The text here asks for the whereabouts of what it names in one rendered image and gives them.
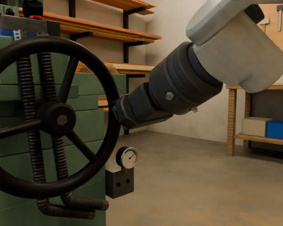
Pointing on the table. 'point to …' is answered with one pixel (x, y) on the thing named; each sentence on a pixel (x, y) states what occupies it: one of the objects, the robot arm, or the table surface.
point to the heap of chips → (93, 72)
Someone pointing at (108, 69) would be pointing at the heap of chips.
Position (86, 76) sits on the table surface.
